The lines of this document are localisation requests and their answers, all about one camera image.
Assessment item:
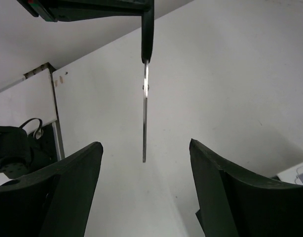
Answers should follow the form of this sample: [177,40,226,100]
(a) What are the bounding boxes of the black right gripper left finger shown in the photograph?
[0,142,103,237]

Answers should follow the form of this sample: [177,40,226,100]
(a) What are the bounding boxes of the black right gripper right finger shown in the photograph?
[189,139,303,237]

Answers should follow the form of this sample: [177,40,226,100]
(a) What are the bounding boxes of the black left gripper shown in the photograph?
[17,0,152,22]

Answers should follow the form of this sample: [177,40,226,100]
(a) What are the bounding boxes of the black handled scissors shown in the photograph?
[141,0,154,163]

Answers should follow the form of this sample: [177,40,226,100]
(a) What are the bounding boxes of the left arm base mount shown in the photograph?
[19,118,65,161]

